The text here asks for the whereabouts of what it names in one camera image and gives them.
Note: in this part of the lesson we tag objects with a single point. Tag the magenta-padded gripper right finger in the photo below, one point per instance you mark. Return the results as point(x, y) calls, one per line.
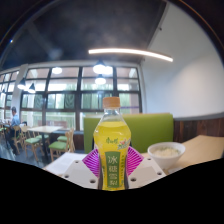
point(145, 171)

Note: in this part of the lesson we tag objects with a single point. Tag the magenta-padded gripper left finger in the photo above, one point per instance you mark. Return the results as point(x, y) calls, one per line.
point(80, 171)

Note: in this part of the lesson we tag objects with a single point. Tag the yellow drink bottle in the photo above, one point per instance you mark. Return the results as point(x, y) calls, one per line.
point(112, 140)

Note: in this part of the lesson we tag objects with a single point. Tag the white open booklet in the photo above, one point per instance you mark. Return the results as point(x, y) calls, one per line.
point(65, 161)

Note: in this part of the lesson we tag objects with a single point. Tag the white ceramic bowl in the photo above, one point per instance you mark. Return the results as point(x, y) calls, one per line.
point(166, 156)

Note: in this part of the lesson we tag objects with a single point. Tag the wooden green-seated chairs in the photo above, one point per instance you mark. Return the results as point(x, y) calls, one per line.
point(58, 145)

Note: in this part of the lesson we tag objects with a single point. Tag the green upholstered bench backrest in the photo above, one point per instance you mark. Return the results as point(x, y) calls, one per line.
point(150, 128)

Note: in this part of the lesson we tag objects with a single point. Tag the light wooden dining table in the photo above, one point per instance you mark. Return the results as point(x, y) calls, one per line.
point(45, 129)

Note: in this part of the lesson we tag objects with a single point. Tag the person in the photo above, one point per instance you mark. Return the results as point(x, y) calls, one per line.
point(14, 121)

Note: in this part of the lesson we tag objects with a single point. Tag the dark pendant ceiling lamps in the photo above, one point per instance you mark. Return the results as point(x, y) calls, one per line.
point(99, 68)

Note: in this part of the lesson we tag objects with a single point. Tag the long curved light strip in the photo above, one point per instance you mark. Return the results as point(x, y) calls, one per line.
point(133, 51)

